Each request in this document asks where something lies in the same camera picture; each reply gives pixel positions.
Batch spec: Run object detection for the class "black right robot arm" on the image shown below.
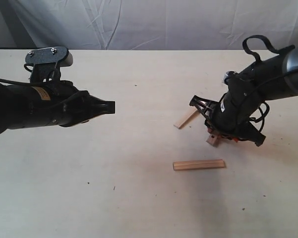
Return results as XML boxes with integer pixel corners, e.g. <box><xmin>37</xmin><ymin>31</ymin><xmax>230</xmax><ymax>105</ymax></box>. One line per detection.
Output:
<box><xmin>189</xmin><ymin>46</ymin><xmax>298</xmax><ymax>146</ymax></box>

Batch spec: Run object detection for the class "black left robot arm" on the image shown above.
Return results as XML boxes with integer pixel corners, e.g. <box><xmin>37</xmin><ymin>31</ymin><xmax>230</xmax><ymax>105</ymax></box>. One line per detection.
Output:
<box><xmin>0</xmin><ymin>80</ymin><xmax>115</xmax><ymax>134</ymax></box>

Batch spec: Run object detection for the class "white wrinkled backdrop cloth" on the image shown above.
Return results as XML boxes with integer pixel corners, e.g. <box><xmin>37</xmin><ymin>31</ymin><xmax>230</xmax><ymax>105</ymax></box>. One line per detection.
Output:
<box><xmin>0</xmin><ymin>0</ymin><xmax>298</xmax><ymax>50</ymax></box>

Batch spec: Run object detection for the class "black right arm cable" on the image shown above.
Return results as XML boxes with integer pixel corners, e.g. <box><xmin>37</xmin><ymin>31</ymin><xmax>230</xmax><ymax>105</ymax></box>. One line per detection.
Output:
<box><xmin>241</xmin><ymin>35</ymin><xmax>286</xmax><ymax>61</ymax></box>

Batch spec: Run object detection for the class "wooden stick with two holes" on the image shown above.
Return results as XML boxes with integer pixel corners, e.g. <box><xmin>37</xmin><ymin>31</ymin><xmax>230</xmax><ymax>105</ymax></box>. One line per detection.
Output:
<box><xmin>206</xmin><ymin>134</ymin><xmax>221</xmax><ymax>147</ymax></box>

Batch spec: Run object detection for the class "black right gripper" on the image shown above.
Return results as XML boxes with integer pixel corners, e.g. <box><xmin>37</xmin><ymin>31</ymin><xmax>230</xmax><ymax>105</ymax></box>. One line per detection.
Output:
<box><xmin>189</xmin><ymin>74</ymin><xmax>265</xmax><ymax>146</ymax></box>

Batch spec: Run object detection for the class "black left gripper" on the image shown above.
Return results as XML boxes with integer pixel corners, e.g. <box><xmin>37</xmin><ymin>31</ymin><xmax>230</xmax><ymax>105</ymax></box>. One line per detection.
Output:
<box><xmin>27</xmin><ymin>80</ymin><xmax>116</xmax><ymax>128</ymax></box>

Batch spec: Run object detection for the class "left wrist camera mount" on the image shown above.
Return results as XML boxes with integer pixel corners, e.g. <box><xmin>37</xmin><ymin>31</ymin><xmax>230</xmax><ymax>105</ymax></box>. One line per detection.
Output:
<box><xmin>24</xmin><ymin>47</ymin><xmax>73</xmax><ymax>83</ymax></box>

